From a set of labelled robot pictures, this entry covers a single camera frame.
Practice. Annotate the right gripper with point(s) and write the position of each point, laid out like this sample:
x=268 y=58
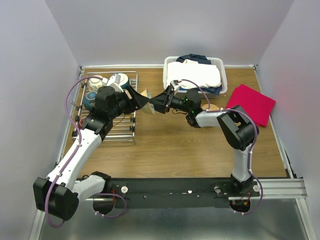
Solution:
x=162 y=101

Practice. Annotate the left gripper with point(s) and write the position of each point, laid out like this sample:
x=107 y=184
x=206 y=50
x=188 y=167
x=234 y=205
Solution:
x=139 y=101

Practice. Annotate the yellow dotted white bowl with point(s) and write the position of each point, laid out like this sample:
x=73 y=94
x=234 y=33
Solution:
x=148 y=107

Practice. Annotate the beige flower pattern bowl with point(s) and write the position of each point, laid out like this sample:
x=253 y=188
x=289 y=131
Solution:
x=210 y=107

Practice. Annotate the red glossy bowl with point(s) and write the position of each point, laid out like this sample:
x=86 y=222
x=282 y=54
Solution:
x=81 y=121

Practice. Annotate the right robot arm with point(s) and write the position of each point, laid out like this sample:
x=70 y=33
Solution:
x=238 y=128

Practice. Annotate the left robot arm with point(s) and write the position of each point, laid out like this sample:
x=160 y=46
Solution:
x=58 y=194

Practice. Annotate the teal white bowl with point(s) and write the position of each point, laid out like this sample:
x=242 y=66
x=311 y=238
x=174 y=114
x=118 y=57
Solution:
x=122 y=80

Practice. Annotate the white floral bowl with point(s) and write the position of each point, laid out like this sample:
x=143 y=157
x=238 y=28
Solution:
x=95 y=82

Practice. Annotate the white folded cloth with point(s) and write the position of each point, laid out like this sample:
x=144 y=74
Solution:
x=204 y=75

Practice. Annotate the dark blue floral bowl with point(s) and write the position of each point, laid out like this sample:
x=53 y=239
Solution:
x=89 y=100

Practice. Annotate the dark blue cloth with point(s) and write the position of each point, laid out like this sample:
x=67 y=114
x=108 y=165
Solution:
x=191 y=58

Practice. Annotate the white plastic laundry basket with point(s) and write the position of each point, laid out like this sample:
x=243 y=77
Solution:
x=195 y=72

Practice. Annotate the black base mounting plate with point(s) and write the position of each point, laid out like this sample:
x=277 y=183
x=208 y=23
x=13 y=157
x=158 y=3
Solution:
x=170 y=193

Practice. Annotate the red folded cloth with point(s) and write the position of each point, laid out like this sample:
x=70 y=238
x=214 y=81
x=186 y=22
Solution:
x=257 y=105

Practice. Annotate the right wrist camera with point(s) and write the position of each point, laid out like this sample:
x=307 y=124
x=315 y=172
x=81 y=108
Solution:
x=174 y=86

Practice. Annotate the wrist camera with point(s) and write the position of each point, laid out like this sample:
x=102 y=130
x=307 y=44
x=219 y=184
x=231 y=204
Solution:
x=174 y=86
x=113 y=81

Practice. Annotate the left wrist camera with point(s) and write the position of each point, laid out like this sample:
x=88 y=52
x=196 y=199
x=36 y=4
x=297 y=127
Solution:
x=113 y=81

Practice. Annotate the metal wire dish rack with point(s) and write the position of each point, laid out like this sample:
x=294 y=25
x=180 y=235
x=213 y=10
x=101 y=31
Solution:
x=124 y=129

